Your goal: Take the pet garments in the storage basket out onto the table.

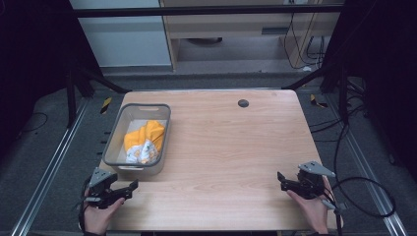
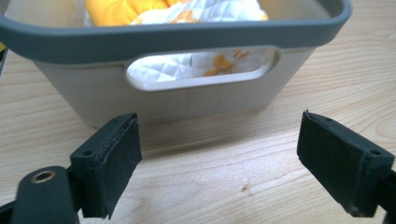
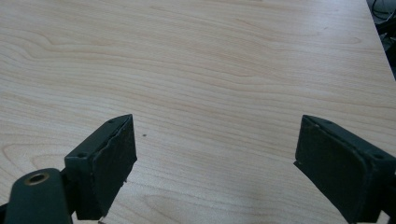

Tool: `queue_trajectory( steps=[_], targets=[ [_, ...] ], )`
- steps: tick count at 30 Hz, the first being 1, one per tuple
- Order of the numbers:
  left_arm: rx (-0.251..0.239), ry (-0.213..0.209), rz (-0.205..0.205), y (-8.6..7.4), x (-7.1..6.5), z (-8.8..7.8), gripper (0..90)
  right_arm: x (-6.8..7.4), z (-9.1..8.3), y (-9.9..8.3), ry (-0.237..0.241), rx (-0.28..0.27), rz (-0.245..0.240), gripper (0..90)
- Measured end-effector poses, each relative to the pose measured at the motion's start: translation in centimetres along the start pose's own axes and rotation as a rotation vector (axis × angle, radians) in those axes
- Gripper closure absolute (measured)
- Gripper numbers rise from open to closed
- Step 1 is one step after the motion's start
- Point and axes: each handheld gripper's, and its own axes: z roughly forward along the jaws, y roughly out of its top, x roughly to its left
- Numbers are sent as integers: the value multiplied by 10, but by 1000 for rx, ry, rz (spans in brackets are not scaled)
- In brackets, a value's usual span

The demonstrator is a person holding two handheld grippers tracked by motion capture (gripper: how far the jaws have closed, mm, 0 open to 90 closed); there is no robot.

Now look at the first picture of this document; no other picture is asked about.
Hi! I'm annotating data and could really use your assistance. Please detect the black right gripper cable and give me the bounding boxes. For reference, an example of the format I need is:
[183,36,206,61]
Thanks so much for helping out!
[323,122,397,236]

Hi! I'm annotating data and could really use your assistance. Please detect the yellow and black tape strip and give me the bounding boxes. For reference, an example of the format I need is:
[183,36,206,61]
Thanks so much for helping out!
[309,93,329,109]
[99,95,113,115]

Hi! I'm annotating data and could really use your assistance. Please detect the black horizontal bar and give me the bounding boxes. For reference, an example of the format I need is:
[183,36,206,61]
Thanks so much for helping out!
[72,3,346,19]

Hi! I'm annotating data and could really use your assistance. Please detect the person's right hand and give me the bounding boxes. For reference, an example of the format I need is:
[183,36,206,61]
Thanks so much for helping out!
[286,176,332,235]

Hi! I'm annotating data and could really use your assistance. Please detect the aluminium floor rail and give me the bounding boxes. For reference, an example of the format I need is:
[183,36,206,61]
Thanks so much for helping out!
[324,93,410,236]
[9,97,90,236]

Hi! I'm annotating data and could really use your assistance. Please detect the light wooden desk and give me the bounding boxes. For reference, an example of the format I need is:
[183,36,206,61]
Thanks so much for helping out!
[158,0,346,71]

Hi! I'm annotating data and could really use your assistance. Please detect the dark curtain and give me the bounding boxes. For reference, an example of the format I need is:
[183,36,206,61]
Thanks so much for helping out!
[0,0,103,160]
[321,0,417,183]

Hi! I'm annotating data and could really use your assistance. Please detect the person's left hand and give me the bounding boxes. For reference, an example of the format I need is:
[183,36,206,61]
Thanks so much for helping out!
[83,196,126,236]

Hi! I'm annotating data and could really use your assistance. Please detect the thin black floor cable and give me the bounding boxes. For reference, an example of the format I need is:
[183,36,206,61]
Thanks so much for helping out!
[19,111,49,134]

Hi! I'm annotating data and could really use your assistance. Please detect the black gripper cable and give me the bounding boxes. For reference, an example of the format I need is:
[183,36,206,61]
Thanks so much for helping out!
[78,175,93,232]
[323,122,397,236]

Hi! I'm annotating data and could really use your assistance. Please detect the black metal stand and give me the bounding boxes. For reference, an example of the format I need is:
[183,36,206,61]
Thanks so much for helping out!
[64,63,133,130]
[280,63,351,126]

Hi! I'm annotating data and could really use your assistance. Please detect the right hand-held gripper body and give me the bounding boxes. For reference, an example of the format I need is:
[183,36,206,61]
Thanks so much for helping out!
[296,159,337,201]

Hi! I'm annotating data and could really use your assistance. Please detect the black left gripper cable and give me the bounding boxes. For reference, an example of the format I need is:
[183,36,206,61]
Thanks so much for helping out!
[78,175,93,232]

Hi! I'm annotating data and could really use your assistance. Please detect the white cabinet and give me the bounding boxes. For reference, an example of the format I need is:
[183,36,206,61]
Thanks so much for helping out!
[68,0,173,69]

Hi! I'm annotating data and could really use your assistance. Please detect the bundle of black hanging cables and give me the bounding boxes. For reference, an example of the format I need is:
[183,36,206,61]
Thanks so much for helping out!
[282,12,327,71]

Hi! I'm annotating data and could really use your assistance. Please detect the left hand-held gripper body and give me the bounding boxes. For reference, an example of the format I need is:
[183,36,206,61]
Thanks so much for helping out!
[84,166,123,210]

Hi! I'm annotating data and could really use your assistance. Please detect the black floor cables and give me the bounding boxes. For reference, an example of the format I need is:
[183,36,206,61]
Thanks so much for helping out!
[309,78,373,144]

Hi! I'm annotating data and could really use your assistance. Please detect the orange and white cloth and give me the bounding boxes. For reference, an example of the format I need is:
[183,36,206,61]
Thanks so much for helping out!
[123,119,166,165]

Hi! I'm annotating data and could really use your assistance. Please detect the grey cable plug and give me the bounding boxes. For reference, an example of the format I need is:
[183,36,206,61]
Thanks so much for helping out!
[322,199,348,214]

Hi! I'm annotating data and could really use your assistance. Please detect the grey plastic basket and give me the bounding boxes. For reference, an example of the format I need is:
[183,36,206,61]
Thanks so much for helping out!
[101,102,172,177]

